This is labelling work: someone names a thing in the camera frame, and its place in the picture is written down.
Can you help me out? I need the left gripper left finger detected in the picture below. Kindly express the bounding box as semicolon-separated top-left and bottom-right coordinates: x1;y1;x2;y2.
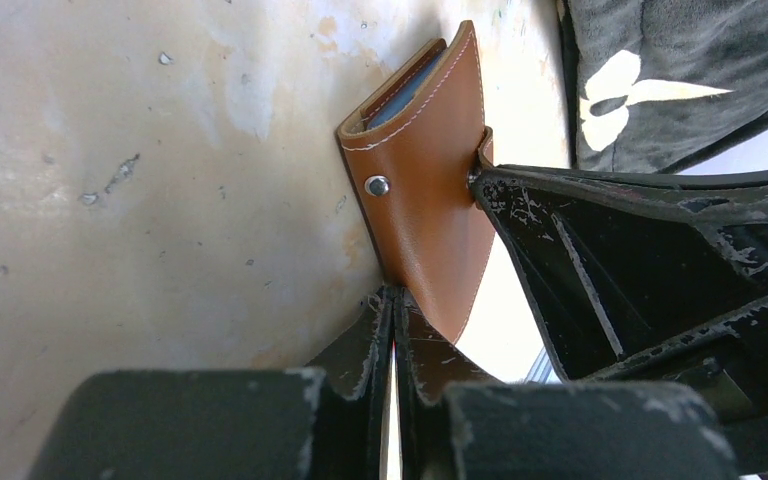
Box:
29;286;394;479

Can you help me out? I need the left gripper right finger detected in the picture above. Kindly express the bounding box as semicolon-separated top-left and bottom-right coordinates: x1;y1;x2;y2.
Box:
393;288;738;479

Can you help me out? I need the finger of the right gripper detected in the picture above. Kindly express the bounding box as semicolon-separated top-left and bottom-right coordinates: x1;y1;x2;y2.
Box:
469;165;768;421

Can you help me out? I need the black floral plush blanket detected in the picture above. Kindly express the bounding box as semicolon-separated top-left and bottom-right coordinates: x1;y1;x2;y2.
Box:
557;1;768;174

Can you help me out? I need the brown leather card holder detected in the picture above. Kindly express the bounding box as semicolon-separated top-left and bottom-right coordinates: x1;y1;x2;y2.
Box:
336;20;495;342

